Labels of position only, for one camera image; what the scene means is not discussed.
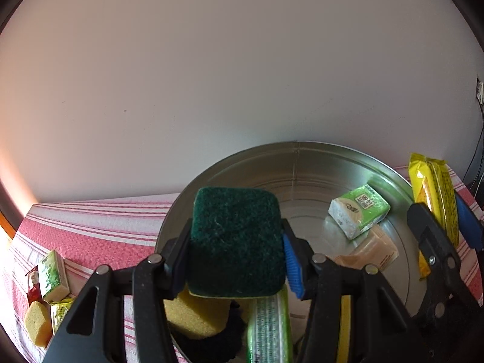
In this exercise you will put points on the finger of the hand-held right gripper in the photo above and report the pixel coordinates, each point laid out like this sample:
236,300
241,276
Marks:
469,223
435,242

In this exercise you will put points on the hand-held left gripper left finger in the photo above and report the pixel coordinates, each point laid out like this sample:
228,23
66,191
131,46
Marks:
176,268

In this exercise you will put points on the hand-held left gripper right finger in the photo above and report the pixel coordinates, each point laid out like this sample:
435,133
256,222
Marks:
293,268

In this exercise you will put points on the yellow sponge with dark scourer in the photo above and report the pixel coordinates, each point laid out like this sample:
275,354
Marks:
196,317

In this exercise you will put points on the yellow snack packet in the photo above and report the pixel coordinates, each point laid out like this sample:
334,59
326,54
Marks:
344,329
431,181

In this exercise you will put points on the beige paper packet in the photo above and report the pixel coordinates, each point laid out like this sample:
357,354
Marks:
372,251

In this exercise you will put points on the green scouring sponge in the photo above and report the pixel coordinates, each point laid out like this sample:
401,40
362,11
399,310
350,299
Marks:
234,242

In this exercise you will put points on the long green white packet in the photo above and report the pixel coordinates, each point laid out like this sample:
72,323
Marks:
268,329

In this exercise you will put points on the green white tissue packet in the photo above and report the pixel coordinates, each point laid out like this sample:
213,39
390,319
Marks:
359,211

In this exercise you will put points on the round metal cookie tin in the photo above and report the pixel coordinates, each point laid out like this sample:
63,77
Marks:
310,181

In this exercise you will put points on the green white box packet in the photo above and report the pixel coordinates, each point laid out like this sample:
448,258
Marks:
53,276

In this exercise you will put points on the yellow green packet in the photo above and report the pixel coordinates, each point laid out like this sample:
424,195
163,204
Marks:
60,314

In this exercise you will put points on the red sauce sachet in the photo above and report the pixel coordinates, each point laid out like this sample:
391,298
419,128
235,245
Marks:
34,287

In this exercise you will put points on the plain yellow sponge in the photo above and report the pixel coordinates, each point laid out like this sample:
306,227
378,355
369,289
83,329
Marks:
37,325

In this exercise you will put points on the red striped tablecloth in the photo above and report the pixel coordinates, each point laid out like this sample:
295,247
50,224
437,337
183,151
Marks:
94,227

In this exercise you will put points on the wall socket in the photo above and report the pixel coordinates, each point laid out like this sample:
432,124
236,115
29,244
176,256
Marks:
480,90

